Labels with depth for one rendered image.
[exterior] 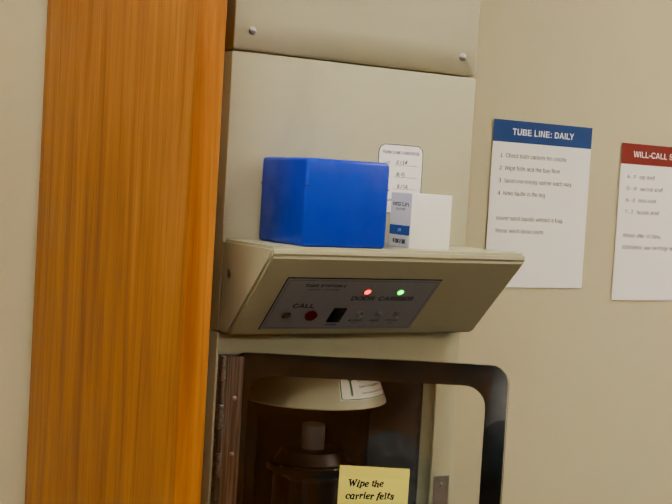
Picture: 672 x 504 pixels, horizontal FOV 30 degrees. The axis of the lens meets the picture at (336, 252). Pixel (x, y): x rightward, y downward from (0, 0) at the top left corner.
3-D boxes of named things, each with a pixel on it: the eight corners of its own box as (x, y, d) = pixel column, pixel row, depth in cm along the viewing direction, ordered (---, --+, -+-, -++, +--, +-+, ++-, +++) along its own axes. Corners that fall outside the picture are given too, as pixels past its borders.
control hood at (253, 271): (215, 331, 134) (220, 238, 134) (461, 329, 150) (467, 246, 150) (264, 346, 124) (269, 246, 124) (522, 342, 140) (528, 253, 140)
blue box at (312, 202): (257, 240, 135) (262, 156, 134) (337, 242, 140) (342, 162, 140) (302, 246, 126) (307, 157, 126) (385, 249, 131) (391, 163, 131)
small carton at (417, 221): (388, 245, 141) (391, 191, 140) (427, 246, 143) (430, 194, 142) (408, 248, 136) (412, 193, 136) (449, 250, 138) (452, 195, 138)
